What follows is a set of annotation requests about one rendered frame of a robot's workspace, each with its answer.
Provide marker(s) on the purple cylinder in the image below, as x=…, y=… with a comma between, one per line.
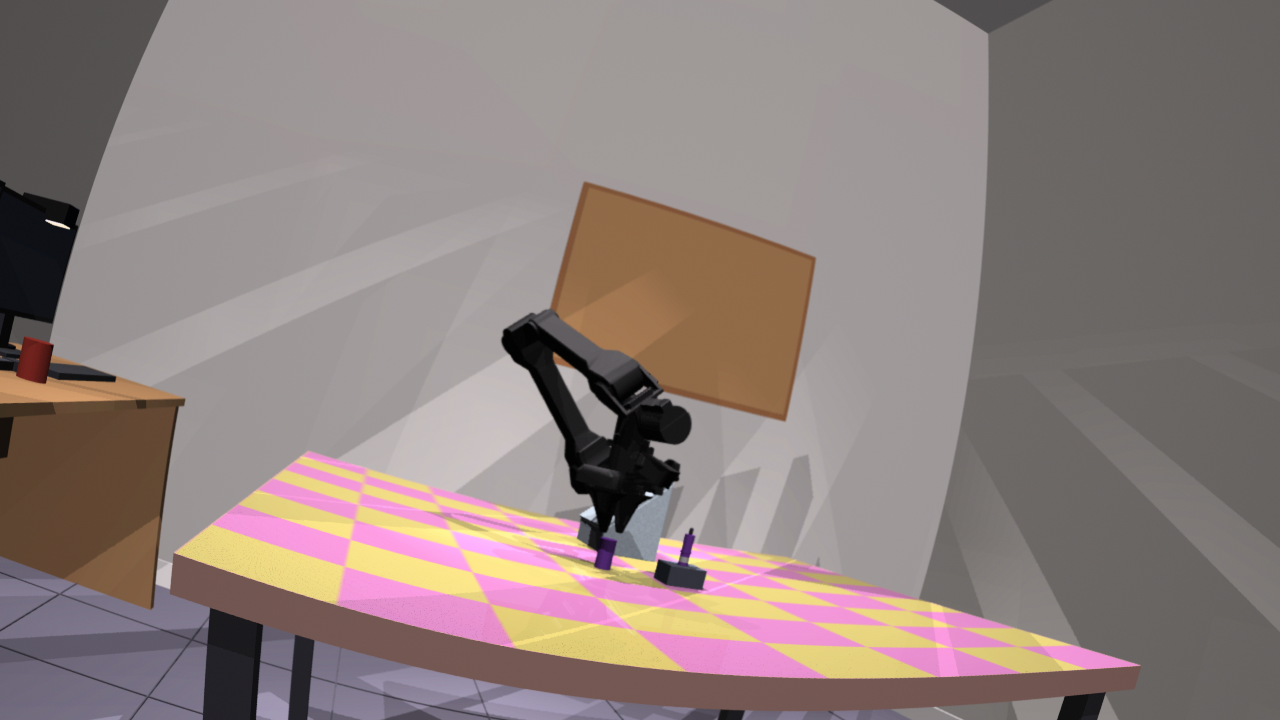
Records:
x=686, y=548
x=605, y=553

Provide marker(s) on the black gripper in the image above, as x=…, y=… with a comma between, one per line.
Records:
x=614, y=489

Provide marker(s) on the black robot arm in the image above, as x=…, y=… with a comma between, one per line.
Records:
x=614, y=378

